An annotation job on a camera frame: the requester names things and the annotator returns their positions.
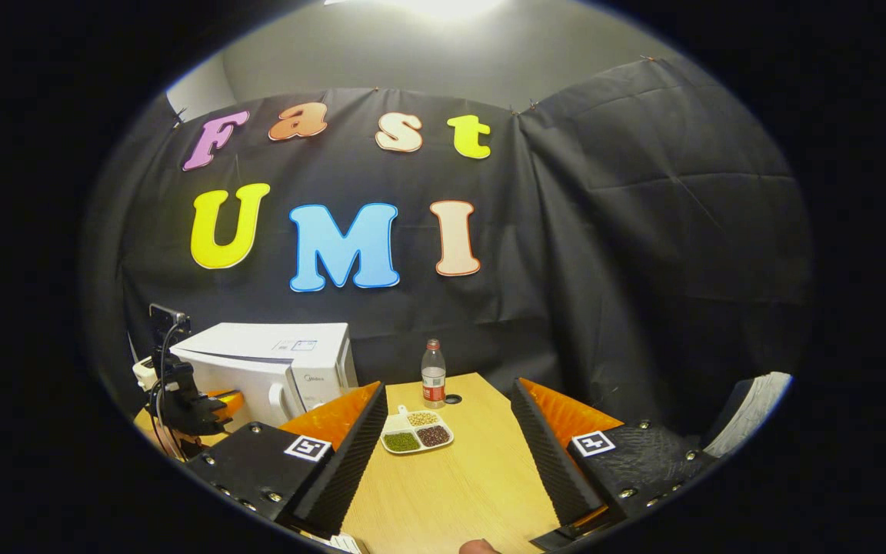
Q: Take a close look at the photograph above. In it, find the long ceiling light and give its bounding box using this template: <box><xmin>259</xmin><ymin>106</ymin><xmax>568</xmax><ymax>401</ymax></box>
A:
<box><xmin>381</xmin><ymin>0</ymin><xmax>509</xmax><ymax>21</ymax></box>

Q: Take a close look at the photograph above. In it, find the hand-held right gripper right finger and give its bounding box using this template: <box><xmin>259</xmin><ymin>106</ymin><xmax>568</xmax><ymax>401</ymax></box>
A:
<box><xmin>510</xmin><ymin>378</ymin><xmax>720</xmax><ymax>538</ymax></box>

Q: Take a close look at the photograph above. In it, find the white divided dish of beans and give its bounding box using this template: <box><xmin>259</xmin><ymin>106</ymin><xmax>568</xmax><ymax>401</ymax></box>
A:
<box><xmin>380</xmin><ymin>405</ymin><xmax>455</xmax><ymax>456</ymax></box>

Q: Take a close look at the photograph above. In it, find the clear plastic water bottle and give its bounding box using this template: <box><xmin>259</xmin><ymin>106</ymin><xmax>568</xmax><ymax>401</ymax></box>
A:
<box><xmin>421</xmin><ymin>339</ymin><xmax>447</xmax><ymax>409</ymax></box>

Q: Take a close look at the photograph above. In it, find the white microwave oven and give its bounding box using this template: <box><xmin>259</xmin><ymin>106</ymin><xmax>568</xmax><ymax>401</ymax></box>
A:
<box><xmin>170</xmin><ymin>322</ymin><xmax>359</xmax><ymax>433</ymax></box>

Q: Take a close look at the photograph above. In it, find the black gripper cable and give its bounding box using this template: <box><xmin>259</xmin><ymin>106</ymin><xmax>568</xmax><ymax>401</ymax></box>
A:
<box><xmin>149</xmin><ymin>323</ymin><xmax>186</xmax><ymax>462</ymax></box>

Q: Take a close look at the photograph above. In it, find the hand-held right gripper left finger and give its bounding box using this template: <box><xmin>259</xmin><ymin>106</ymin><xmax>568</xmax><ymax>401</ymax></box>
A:
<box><xmin>182</xmin><ymin>381</ymin><xmax>388</xmax><ymax>539</ymax></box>

